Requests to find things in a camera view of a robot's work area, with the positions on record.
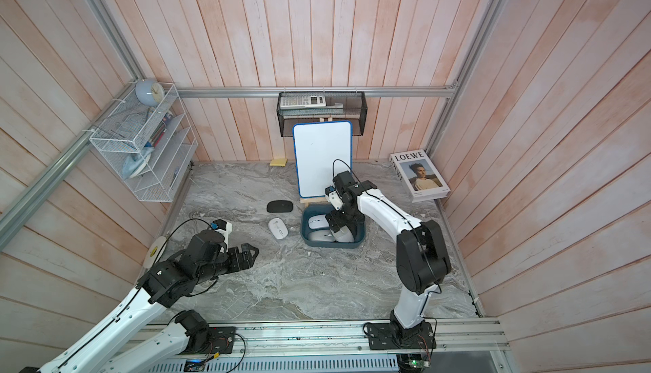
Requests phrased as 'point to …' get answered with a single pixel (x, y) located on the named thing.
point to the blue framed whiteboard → (316, 146)
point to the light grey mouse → (343, 235)
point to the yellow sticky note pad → (278, 162)
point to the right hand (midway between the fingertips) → (340, 218)
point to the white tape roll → (154, 251)
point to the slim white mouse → (318, 221)
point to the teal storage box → (319, 208)
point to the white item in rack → (135, 163)
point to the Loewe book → (420, 175)
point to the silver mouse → (321, 236)
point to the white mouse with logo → (278, 228)
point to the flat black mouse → (280, 206)
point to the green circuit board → (418, 364)
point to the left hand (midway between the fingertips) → (246, 257)
